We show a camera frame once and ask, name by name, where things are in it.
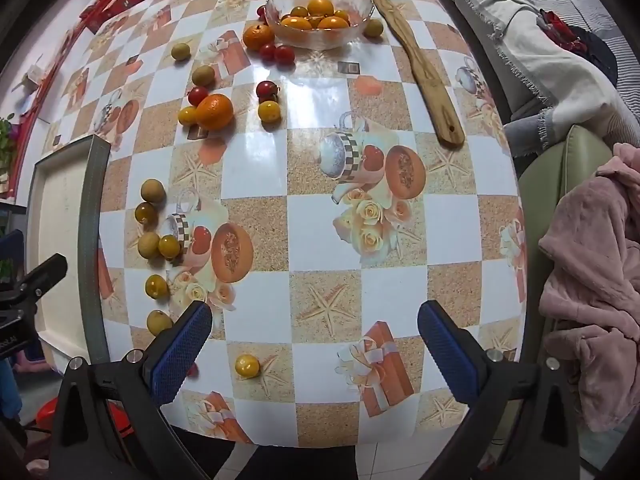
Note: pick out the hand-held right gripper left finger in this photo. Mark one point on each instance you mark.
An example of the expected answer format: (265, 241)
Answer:
(182, 355)

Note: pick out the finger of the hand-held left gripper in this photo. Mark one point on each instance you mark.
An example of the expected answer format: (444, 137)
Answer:
(45, 275)

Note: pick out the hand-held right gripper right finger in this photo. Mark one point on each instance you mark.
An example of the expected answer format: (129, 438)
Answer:
(447, 355)

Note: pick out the longan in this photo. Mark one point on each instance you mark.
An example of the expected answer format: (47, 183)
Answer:
(152, 191)
(159, 322)
(373, 28)
(149, 245)
(203, 75)

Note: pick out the white tray grey rim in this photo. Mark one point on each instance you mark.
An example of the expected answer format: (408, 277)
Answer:
(60, 220)

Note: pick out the blue plastic object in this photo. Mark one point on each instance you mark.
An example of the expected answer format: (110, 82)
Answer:
(7, 390)

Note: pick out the red stool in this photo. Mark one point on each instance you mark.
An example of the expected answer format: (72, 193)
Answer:
(50, 410)

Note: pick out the green potted plant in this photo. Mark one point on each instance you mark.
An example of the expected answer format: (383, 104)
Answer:
(5, 140)

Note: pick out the pink fleece cloth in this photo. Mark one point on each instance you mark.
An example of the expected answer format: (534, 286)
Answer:
(595, 285)

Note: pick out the checkered printed tablecloth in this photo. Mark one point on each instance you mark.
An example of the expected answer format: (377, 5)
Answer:
(320, 220)

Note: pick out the small white box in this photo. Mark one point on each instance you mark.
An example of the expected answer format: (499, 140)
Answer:
(32, 77)

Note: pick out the green chair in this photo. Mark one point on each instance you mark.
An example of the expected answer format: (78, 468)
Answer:
(565, 190)

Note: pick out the grey denim cloth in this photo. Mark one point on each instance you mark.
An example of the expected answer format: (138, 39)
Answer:
(530, 132)

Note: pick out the green fruit upper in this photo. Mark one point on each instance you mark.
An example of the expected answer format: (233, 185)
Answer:
(181, 51)

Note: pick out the wooden spatula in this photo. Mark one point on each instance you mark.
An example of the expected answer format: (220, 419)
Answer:
(430, 85)

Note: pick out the beige fringed cloth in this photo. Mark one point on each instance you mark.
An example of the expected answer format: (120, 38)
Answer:
(525, 35)

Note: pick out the dark blue cloth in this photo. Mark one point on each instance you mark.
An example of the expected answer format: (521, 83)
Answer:
(597, 55)

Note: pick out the red cloth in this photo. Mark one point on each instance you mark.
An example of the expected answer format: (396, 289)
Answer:
(560, 30)

